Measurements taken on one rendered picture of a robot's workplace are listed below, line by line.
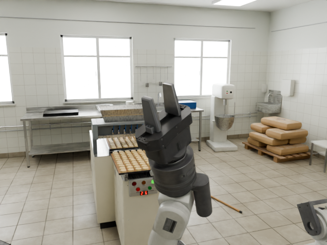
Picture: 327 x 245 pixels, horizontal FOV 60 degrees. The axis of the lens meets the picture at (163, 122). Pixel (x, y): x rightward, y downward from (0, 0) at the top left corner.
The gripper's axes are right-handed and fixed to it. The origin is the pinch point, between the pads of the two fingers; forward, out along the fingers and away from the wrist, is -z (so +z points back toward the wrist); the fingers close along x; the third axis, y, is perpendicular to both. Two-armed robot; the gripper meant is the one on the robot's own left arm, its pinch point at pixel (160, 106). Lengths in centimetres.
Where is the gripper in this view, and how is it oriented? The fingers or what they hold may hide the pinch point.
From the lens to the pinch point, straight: 48.5
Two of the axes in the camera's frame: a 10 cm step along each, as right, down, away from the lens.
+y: 7.5, 2.5, -6.1
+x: 6.4, -5.0, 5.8
